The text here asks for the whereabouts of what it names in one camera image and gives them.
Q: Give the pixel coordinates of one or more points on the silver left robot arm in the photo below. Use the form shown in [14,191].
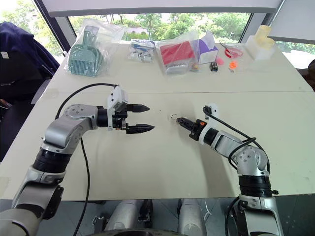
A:
[61,127]

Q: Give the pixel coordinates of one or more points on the purple and white tissue box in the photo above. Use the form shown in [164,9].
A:
[208,50]

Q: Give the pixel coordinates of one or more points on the red item in plastic bag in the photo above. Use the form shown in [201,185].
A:
[176,55]

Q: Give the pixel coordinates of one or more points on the small clear object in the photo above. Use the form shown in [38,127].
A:
[172,117]

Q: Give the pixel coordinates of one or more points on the dark office chair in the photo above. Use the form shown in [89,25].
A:
[17,115]

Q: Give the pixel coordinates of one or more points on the silver robot leg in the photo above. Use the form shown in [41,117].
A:
[190,216]
[125,214]

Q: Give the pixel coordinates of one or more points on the white foam block with cups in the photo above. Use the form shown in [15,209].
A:
[261,45]

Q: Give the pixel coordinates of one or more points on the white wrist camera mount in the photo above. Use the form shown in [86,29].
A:
[213,109]
[117,95]

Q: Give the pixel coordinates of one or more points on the small pink plastic piece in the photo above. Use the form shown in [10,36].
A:
[220,60]

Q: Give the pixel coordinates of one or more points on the red tool in clear bag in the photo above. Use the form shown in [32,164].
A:
[231,51]

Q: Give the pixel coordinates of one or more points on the bag of small white parts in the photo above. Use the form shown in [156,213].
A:
[141,50]

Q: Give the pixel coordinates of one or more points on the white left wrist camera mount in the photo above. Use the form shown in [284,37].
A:
[117,95]

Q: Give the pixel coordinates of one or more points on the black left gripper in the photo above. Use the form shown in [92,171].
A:
[120,121]

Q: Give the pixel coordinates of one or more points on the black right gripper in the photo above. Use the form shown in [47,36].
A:
[195,129]

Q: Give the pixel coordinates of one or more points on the small metal screws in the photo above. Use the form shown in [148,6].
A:
[231,70]

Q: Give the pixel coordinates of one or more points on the small brass coloured item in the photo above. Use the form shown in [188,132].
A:
[194,67]

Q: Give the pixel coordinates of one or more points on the teal dustpan in plastic bag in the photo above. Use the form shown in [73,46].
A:
[85,55]

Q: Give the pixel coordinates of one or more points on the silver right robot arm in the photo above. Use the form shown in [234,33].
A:
[248,157]

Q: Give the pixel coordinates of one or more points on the small orange plastic piece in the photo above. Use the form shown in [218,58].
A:
[233,65]

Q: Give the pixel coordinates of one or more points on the dark rounded robot torso edge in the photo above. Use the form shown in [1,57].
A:
[140,233]

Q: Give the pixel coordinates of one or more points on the small black box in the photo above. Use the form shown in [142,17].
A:
[214,66]

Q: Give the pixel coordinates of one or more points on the dark blue jacket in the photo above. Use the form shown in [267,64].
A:
[22,59]

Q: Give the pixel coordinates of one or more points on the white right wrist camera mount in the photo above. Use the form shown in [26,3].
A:
[213,109]

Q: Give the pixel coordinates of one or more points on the dark object at table edge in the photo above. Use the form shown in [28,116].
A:
[311,73]

